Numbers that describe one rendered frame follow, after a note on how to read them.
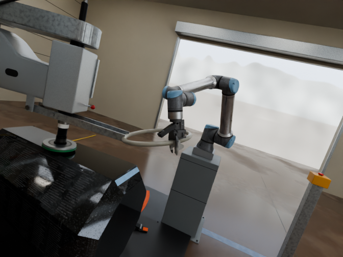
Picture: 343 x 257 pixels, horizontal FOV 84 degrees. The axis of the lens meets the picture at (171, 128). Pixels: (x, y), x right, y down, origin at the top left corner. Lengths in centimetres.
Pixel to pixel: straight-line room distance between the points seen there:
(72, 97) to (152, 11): 597
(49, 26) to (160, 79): 514
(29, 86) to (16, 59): 17
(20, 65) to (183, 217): 192
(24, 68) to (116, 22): 624
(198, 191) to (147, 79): 501
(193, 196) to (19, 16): 198
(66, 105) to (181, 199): 144
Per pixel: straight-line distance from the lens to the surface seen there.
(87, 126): 141
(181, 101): 110
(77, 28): 141
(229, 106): 174
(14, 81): 161
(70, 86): 138
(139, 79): 668
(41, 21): 152
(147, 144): 112
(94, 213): 124
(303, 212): 211
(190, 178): 206
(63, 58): 141
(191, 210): 219
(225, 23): 640
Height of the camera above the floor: 140
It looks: 10 degrees down
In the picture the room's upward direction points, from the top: 16 degrees clockwise
